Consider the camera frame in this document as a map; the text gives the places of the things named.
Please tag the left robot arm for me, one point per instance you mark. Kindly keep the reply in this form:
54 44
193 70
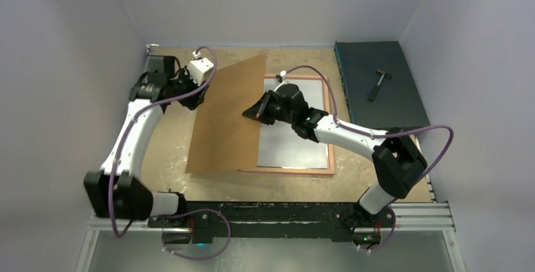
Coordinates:
115 188

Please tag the small hammer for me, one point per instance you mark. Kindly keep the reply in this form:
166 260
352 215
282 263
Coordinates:
374 91

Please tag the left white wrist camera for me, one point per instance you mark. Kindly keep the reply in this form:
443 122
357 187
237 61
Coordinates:
199 68

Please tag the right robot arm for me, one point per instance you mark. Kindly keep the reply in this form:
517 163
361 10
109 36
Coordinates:
398 163

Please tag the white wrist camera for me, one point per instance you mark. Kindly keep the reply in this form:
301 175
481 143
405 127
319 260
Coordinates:
282 78
199 68

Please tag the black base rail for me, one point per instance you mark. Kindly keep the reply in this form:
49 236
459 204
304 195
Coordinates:
336 221

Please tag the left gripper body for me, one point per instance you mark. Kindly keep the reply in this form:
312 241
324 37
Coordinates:
184 84

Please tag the pink picture frame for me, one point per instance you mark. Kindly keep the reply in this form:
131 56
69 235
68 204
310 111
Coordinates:
271 84

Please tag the dark blue box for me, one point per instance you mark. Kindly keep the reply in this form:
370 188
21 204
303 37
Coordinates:
398 102

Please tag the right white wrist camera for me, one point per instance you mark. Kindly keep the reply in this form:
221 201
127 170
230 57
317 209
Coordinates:
282 78

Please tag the seascape photo print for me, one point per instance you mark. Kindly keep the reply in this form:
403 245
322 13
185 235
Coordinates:
280 146

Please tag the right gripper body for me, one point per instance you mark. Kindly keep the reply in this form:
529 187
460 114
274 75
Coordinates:
274 110

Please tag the brown cardboard backing board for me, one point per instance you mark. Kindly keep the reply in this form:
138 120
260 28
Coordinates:
222 138

